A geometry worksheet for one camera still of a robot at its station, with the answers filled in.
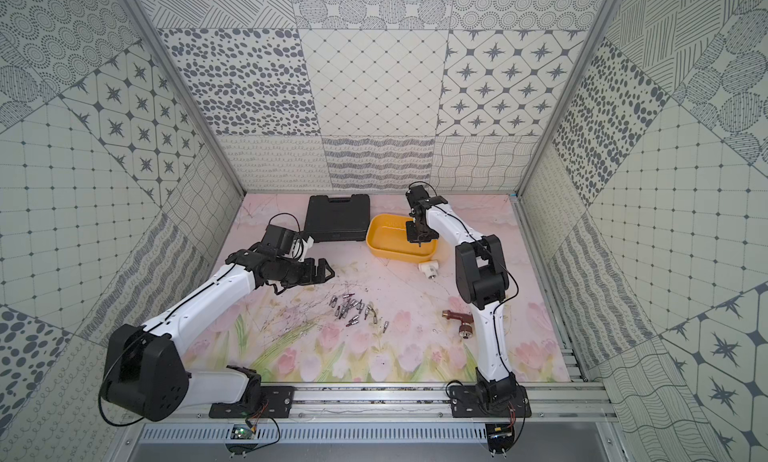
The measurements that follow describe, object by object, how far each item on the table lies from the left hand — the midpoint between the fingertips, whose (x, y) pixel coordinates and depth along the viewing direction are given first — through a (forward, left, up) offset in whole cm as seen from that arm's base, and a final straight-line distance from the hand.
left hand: (321, 270), depth 84 cm
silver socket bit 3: (-6, -6, -14) cm, 16 cm away
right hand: (+17, -30, -8) cm, 36 cm away
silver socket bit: (-3, -2, -14) cm, 15 cm away
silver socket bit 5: (-9, -15, -14) cm, 23 cm away
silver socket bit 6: (-10, -9, -14) cm, 19 cm away
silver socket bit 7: (-11, -19, -13) cm, 25 cm away
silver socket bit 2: (-1, -6, -13) cm, 15 cm away
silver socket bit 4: (-5, -11, -13) cm, 18 cm away
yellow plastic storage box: (+20, -18, -11) cm, 28 cm away
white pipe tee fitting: (+8, -32, -10) cm, 35 cm away
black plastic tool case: (+28, +1, -11) cm, 30 cm away
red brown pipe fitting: (-11, -42, -12) cm, 45 cm away
